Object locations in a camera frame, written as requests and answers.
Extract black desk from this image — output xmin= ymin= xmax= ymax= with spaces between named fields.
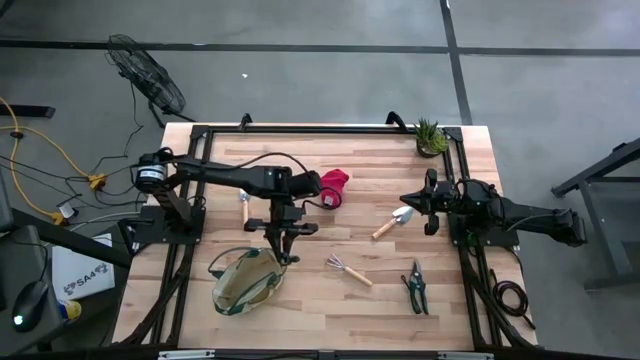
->
xmin=0 ymin=169 xmax=134 ymax=356

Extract white printed box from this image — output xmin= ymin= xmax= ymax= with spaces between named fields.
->
xmin=51 ymin=232 xmax=116 ymax=302

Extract small yellow blue object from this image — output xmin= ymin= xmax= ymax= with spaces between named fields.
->
xmin=58 ymin=298 xmax=83 ymax=322

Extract silver metal bracket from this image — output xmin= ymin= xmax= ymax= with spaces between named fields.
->
xmin=438 ymin=351 xmax=495 ymax=360
xmin=158 ymin=349 xmax=217 ymax=360

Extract green-handled pruning shears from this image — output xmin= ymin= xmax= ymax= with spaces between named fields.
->
xmin=399 ymin=259 xmax=430 ymax=316

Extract beige green gardening bag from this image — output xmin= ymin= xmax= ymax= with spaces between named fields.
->
xmin=207 ymin=245 xmax=289 ymax=317

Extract black floor fan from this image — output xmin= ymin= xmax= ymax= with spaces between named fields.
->
xmin=103 ymin=33 xmax=197 ymax=129

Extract black computer mouse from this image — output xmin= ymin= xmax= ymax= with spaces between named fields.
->
xmin=10 ymin=279 xmax=50 ymax=334

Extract small wooden-handled shovel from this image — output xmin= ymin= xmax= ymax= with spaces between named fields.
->
xmin=238 ymin=188 xmax=251 ymax=226

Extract three-prong cultivator wooden handle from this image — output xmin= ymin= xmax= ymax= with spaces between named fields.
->
xmin=325 ymin=253 xmax=374 ymax=288

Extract red gardening glove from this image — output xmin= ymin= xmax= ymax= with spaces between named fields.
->
xmin=319 ymin=168 xmax=351 ymax=209

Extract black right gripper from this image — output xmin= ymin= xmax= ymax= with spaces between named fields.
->
xmin=399 ymin=168 xmax=459 ymax=237

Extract black coiled cable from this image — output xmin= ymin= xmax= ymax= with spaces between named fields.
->
xmin=488 ymin=267 xmax=537 ymax=331

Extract black floor stand foot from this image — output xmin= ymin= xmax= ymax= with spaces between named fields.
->
xmin=0 ymin=103 xmax=57 ymax=120

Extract wooden-handled metal trowel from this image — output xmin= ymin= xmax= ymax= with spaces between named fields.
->
xmin=370 ymin=205 xmax=415 ymax=241

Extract yellow extension cable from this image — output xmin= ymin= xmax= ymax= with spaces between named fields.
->
xmin=0 ymin=96 xmax=109 ymax=226

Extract grey side table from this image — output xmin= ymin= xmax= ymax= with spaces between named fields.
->
xmin=549 ymin=137 xmax=640 ymax=291

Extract black fan power cable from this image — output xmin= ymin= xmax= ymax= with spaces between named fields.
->
xmin=87 ymin=82 xmax=146 ymax=176

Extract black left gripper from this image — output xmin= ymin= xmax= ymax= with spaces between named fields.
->
xmin=243 ymin=197 xmax=320 ymax=265

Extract potted succulent plant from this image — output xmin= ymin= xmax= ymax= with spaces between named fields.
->
xmin=412 ymin=117 xmax=450 ymax=159

